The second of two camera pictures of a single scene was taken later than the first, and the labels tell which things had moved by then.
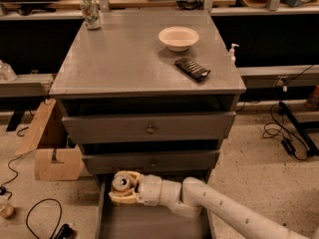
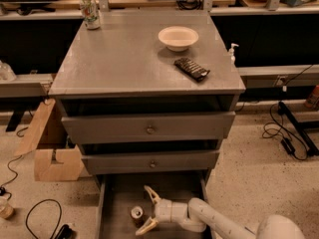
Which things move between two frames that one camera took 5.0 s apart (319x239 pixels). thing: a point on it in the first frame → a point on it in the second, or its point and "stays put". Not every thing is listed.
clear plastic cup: [6, 207] stays put
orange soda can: [121, 181] → [138, 214]
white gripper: [150, 189] → [164, 212]
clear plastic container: [6, 72] stays put
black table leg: [302, 127] stays put
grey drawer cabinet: [129, 106] stays put
